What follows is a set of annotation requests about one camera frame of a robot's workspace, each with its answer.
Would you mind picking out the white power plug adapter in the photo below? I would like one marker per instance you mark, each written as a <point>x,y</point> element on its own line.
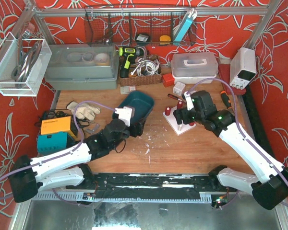
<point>179,88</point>

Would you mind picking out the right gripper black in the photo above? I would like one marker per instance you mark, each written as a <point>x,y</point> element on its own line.
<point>180,115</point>

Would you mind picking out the large red spring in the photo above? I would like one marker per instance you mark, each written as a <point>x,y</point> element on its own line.
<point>167,111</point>

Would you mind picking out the woven brown basket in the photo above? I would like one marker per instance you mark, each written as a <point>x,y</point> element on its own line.
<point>135,80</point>

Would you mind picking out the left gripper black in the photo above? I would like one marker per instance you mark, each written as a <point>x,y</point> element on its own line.
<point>138,128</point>

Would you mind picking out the clear small label bag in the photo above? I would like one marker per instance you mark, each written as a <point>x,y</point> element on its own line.
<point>127,89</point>

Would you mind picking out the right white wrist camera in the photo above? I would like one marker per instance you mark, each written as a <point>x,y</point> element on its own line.
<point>188,100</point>

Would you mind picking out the metal bracket piece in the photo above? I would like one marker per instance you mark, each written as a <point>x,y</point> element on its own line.
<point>92,129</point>

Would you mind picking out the clear acrylic hanging box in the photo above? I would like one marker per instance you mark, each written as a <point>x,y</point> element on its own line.
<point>23,65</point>

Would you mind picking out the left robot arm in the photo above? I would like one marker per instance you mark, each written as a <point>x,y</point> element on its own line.
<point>67,167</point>

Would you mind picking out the white power supply unit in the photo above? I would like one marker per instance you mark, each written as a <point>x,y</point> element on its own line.
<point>242,68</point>

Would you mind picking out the yellow tape measure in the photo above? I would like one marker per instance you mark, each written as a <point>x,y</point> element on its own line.
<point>164,40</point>

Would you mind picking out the orange power box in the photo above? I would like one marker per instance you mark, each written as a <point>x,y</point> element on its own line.
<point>56,125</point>

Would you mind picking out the teal plastic tray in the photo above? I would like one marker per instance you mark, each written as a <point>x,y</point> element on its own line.
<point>141,102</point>

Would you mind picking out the red small box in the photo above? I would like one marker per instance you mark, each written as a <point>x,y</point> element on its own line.
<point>168,80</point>

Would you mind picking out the small red spring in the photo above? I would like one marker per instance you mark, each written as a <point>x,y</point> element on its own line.
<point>179,104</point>

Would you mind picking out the teal power box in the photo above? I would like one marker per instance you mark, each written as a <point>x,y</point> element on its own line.
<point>52,143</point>

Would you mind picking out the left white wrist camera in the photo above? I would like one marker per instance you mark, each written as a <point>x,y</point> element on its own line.
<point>125,114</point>

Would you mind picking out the black cable duct strip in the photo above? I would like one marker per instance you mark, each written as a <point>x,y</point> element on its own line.
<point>256,123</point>

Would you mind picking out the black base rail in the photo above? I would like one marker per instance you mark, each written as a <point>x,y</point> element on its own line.
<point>151,186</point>

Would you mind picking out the green yellow cordless drill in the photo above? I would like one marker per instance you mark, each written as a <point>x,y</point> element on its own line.
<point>129,55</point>

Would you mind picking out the orange black screwdriver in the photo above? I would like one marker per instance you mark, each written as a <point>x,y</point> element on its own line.
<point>226,100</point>

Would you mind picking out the grey plastic storage box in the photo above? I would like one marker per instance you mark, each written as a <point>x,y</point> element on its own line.
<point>82,67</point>

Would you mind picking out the white plastic case with handle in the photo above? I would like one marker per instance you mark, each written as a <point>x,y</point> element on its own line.
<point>190,68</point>

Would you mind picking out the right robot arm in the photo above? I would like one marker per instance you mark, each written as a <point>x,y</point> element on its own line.
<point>269,183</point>

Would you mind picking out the white peg base plate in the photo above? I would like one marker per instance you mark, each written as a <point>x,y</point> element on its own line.
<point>178,129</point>

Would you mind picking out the white work glove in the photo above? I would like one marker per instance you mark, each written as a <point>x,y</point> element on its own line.
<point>84,112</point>

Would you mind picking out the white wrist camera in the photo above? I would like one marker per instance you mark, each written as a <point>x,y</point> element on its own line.
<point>188,100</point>
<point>125,114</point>

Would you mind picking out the red handled ratchet wrench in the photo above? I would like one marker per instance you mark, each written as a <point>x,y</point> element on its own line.
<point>174,97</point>

